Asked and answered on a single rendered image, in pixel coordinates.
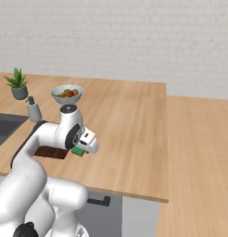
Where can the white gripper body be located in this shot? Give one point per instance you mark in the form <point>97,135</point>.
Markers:
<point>92,145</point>

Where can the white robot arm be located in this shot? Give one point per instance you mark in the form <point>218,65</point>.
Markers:
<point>23,185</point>

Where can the green sponge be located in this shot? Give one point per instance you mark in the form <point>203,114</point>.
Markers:
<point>77,151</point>

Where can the dark brown cutting board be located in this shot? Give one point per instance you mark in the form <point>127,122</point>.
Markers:
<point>51,152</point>

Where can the bowl of fruit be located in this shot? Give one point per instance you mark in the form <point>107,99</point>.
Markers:
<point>67,93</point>

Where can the grey soap dispenser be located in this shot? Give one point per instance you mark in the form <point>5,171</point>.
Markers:
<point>33,110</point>

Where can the grey cupboard door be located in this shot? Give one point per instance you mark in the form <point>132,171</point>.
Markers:
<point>100,216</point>

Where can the dark grey sink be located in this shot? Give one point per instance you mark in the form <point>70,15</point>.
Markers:
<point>4,127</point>

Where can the potted green plant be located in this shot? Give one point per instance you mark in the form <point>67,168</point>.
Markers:
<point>17,84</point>

